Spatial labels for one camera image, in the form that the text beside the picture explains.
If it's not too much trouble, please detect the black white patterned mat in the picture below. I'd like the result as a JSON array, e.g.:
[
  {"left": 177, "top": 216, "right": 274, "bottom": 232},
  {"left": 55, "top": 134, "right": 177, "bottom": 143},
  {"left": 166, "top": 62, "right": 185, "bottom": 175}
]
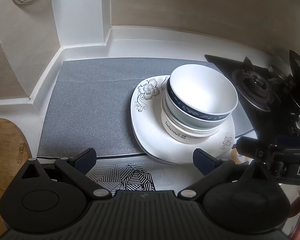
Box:
[{"left": 37, "top": 153, "right": 207, "bottom": 196}]

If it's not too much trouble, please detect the stove pot support burner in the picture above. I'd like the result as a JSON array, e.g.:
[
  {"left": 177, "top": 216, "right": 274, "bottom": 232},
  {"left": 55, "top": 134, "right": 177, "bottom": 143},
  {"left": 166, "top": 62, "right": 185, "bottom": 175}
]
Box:
[{"left": 231, "top": 57, "right": 274, "bottom": 112}]

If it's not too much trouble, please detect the white bowl blue pattern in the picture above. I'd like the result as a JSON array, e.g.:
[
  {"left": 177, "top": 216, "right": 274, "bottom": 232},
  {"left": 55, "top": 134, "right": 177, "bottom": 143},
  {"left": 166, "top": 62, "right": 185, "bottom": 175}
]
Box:
[{"left": 165, "top": 64, "right": 238, "bottom": 129}]

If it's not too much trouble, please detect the wooden cutting board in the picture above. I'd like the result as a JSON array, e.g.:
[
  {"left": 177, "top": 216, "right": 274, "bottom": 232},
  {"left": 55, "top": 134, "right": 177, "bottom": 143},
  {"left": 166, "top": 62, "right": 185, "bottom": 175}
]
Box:
[{"left": 0, "top": 118, "right": 31, "bottom": 236}]

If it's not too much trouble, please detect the white Delicious bowl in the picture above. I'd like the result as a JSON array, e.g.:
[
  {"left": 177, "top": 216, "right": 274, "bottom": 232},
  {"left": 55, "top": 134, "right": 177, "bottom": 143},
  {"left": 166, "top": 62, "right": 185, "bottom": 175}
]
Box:
[{"left": 160, "top": 96, "right": 220, "bottom": 144}]

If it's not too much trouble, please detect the white floral plate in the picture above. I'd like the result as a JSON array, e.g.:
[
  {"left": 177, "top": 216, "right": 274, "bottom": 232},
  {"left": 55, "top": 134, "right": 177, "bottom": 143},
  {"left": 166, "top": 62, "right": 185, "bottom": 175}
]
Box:
[{"left": 130, "top": 75, "right": 235, "bottom": 164}]

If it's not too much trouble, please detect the black gas stove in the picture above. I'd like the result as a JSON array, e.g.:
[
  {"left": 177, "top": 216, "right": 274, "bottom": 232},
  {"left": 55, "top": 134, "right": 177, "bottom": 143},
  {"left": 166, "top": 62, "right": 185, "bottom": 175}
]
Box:
[{"left": 205, "top": 50, "right": 300, "bottom": 142}]

